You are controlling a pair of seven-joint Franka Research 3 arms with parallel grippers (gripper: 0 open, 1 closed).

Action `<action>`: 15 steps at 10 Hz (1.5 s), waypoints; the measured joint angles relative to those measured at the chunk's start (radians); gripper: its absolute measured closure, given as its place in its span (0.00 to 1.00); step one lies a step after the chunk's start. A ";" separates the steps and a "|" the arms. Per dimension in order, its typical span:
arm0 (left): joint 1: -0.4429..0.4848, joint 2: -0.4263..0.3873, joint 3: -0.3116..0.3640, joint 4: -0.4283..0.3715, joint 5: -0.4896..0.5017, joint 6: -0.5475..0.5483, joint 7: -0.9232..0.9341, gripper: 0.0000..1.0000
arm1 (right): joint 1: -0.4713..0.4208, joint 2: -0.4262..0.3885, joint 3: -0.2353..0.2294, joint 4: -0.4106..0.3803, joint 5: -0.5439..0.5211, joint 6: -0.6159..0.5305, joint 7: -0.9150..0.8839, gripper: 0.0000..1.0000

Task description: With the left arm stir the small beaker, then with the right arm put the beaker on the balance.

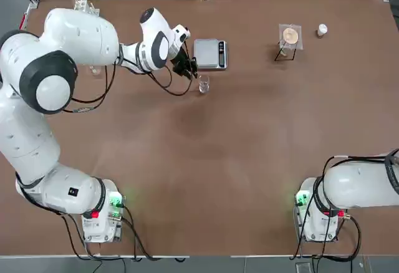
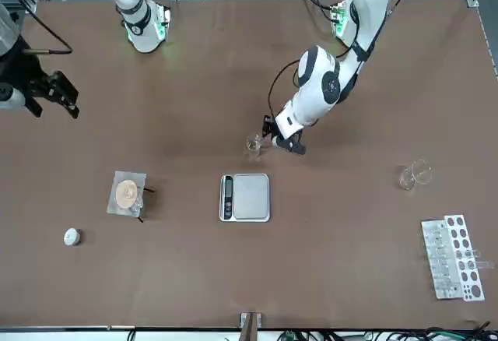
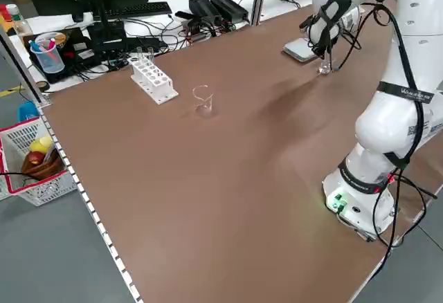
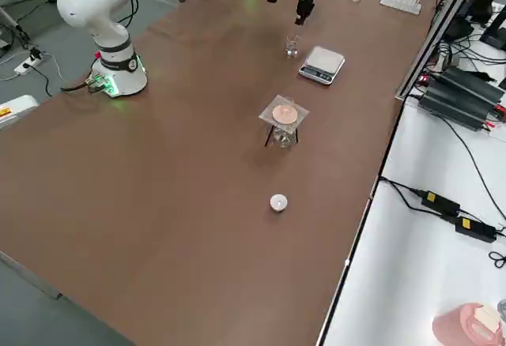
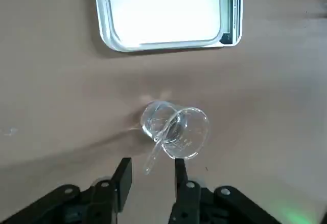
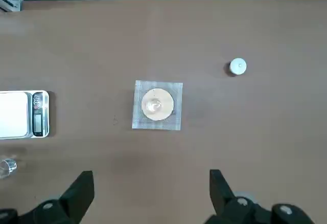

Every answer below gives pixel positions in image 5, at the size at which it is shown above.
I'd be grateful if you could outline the glass stirring rod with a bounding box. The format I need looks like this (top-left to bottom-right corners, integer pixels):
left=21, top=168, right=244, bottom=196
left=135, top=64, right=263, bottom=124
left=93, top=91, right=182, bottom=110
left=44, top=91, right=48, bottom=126
left=143, top=111, right=189, bottom=176

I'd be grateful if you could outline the silver digital balance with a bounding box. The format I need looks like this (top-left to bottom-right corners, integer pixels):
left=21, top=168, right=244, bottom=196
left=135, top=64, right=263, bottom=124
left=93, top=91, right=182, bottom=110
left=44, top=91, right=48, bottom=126
left=92, top=0, right=243, bottom=54

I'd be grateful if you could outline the small glass beaker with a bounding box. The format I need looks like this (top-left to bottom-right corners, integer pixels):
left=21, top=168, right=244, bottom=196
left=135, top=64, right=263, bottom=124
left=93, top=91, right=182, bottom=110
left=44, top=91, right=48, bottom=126
left=140, top=100, right=211, bottom=160

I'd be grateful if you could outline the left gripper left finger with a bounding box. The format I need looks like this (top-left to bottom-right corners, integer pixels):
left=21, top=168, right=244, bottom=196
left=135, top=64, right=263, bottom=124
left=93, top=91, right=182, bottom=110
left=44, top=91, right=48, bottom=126
left=0, top=157, right=133, bottom=224

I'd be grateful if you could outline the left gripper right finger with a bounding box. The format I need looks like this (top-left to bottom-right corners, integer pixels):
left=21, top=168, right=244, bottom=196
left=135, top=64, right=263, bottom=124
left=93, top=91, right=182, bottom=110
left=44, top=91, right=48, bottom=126
left=169, top=158, right=282, bottom=224

